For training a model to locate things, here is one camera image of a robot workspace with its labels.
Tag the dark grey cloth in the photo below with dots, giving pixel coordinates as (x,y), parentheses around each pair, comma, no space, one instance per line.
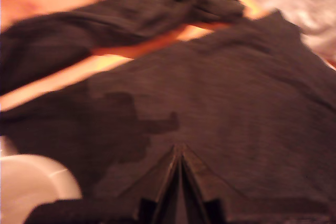
(236,103)

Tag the mug with snowy tree print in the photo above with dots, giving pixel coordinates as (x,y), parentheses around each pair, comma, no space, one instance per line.
(26,182)

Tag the white fabric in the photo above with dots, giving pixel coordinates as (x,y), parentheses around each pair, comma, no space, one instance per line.
(302,3)

